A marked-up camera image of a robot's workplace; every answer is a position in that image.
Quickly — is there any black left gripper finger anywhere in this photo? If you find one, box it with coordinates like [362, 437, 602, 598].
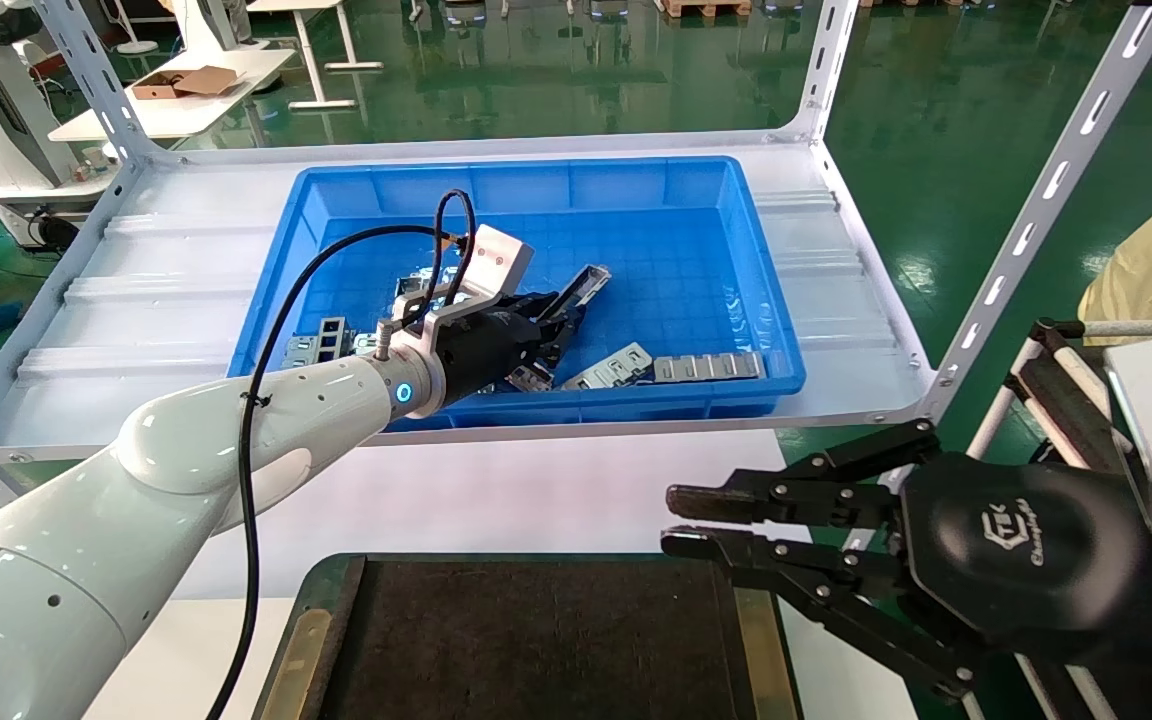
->
[509, 290, 564, 323]
[524, 302, 589, 371]

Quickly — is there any black container tray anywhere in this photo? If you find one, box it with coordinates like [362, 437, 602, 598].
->
[254, 553, 802, 720]

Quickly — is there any cardboard box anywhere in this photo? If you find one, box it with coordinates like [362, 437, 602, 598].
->
[131, 66, 242, 101]

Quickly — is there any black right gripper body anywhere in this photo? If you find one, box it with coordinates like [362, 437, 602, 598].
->
[901, 452, 1152, 720]

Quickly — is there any silver ribbed flat metal part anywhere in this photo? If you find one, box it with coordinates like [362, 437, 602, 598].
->
[558, 343, 655, 393]

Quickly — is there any upright open metal cage part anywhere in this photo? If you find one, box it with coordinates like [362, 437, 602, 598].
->
[392, 277, 437, 323]

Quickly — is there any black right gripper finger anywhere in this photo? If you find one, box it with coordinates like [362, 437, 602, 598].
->
[661, 527, 987, 701]
[666, 418, 940, 533]

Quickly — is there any dark grey slotted metal part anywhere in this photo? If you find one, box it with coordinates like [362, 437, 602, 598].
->
[314, 317, 352, 363]

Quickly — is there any white metal shelf rack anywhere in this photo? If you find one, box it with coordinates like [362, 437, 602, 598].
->
[0, 0, 1152, 586]

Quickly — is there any blue plastic bin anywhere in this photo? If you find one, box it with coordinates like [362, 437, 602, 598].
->
[226, 156, 805, 433]

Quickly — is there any white table with thin legs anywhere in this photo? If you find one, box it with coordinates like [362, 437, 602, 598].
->
[246, 0, 384, 111]

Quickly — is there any dark open metal cage part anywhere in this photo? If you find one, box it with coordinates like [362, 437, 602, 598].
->
[506, 360, 557, 393]

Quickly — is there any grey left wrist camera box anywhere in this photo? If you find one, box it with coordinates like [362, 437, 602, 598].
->
[391, 225, 535, 346]

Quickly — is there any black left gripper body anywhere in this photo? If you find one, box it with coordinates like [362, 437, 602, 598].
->
[433, 303, 549, 406]

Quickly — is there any wooden pallet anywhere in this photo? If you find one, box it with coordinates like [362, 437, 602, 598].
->
[661, 0, 752, 19]

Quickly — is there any grey ribbed flat metal part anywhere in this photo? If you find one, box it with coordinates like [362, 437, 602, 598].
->
[652, 352, 765, 384]

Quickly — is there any black white folding stand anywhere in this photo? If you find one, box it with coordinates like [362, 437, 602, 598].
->
[971, 318, 1152, 471]

